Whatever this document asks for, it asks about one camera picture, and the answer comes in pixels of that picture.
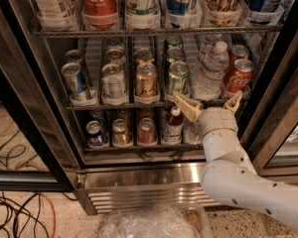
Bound front white silver can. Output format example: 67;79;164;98
101;63;128;105

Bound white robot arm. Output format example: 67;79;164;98
173;92;298;230

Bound middle white silver can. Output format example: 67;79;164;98
105;49;126;66

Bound middle wire shelf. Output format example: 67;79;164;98
67;98;245;111

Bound wire shelf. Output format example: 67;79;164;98
67;98;245;111
33;25;282;39

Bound front gold soda can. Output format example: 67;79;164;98
135;62;160;104

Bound bottom shelf red can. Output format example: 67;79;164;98
137;118;156;144

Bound rear green soda can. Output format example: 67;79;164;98
164;36;183;51

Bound bottom shelf gold can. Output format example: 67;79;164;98
112;119;131;146

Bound glass fridge door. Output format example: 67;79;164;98
241;17;298;184
0;0;79;191

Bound middle green soda can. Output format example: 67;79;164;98
166;47;186;65

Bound top shelf gold bottle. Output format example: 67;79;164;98
205;0;238;25

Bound rear red cola can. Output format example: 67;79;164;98
229;45;249;64

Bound top shelf dark blue bottle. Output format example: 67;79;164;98
244;0;283;25

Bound right glass fridge door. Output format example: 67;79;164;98
241;17;298;184

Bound front red cola can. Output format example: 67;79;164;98
223;59;254;97

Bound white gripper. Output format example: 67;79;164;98
173;90;242;139

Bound upper wire shelf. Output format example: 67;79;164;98
33;25;282;39

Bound clear front water bottle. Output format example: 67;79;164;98
195;41;229;101

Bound left glass fridge door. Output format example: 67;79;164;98
0;0;79;191

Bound clear rear water bottle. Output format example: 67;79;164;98
198;34;222;61

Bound rear blue silver can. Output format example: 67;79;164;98
65;50;85;65

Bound steel fridge bottom grille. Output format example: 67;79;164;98
74;163;221;215

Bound rear white silver can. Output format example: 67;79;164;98
105;37;125;52

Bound blue silver can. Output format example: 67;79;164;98
61;62;91;101
65;50;85;65

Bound green soda can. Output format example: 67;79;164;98
164;36;183;51
166;47;186;65
165;61;191;101

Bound rear gold soda can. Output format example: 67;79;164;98
134;48;155;64

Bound red cola can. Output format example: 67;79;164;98
229;45;249;64
223;59;254;97

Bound brown juice bottle white cap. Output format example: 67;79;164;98
163;106;183;145

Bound black floor cables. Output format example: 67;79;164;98
0;191;78;238

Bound clear plastic bin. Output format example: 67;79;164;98
96;201;214;238

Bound orange floor cable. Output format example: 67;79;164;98
38;191;58;238

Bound top shelf green white bottle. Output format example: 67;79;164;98
125;0;159;30

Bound clear water bottle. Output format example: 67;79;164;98
198;34;222;61
195;41;229;101

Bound front green soda can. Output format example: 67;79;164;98
165;61;191;101

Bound top shelf cola bottle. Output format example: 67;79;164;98
83;0;117;29

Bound gold soda can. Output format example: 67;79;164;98
135;62;160;104
134;48;155;64

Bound bottom shelf blue can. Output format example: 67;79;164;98
85;120;107;148

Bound front blue silver can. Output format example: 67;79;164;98
61;62;91;101

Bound white silver can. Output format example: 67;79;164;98
101;63;128;105
105;49;126;66
105;37;125;52

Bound bottom shelf water bottle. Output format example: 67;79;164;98
184;119;201;145

